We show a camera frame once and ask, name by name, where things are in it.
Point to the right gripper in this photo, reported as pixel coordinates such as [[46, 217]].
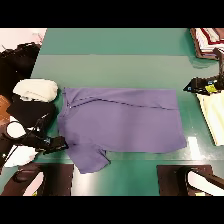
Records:
[[200, 85]]

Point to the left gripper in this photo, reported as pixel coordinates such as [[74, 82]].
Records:
[[56, 144]]

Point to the purple polo shirt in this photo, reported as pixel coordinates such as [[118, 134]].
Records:
[[123, 123]]

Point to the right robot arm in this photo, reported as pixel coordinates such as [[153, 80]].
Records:
[[200, 181]]

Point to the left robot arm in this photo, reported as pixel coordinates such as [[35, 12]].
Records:
[[15, 130]]

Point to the brown garment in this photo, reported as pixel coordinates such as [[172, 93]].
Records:
[[200, 50]]

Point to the black garment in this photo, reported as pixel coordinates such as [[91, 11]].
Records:
[[30, 111], [16, 66]]

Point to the white red striped garment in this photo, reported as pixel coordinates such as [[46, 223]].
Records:
[[210, 38]]

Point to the cream white garment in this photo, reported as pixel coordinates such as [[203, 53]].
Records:
[[36, 89]]

